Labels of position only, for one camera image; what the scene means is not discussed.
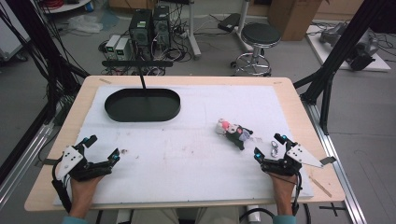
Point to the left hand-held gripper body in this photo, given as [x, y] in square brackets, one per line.
[76, 169]

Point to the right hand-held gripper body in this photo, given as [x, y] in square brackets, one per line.
[285, 166]

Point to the silver metal carabiner clasp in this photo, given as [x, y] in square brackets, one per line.
[274, 142]

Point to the black oval tray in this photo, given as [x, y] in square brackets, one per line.
[143, 109]

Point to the person's right hand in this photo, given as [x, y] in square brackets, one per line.
[284, 188]

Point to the person's left hand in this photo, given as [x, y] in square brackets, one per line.
[82, 191]

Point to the black tape strip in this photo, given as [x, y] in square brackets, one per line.
[46, 161]
[327, 160]

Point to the light wooden table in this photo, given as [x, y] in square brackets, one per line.
[320, 130]

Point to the thin wooden stick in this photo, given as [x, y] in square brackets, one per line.
[320, 186]

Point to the black tape cross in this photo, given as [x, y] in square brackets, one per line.
[333, 207]

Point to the white foam mat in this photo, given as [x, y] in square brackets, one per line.
[186, 161]

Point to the person's beige trousers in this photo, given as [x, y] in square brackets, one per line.
[155, 216]

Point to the white floor board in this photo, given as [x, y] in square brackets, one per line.
[323, 51]

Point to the grey power supply unit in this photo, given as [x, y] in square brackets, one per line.
[111, 46]
[122, 49]

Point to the black round stool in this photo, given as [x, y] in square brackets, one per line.
[261, 34]

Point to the white plastic bag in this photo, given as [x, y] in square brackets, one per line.
[84, 23]

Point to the grey and black machine parts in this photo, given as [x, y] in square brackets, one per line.
[362, 49]

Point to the brown cardboard box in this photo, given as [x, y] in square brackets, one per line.
[292, 18]

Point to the black computer tower green label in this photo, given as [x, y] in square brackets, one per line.
[140, 28]

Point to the white desk leg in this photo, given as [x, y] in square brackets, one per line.
[243, 21]
[192, 31]

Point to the black flat power brick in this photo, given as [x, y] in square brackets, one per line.
[229, 22]

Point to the white round table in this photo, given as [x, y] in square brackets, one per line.
[67, 6]

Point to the aluminium rail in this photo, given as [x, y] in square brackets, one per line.
[21, 165]
[339, 174]

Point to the black metal frame post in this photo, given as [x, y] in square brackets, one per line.
[339, 53]
[46, 49]

